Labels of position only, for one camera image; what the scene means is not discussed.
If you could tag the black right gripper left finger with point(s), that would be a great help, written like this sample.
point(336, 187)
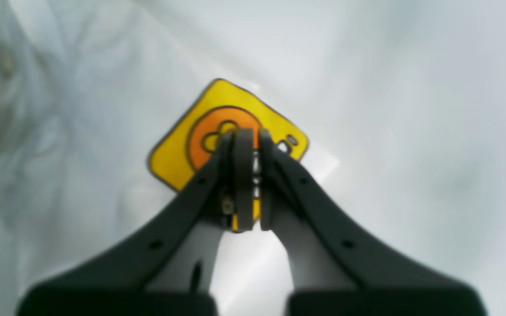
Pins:
point(165, 267)

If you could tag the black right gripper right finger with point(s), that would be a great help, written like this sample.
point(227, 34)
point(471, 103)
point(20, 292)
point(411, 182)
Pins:
point(339, 268)

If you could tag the white printed T-shirt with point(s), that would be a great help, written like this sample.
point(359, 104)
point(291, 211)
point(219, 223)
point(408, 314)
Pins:
point(403, 101)

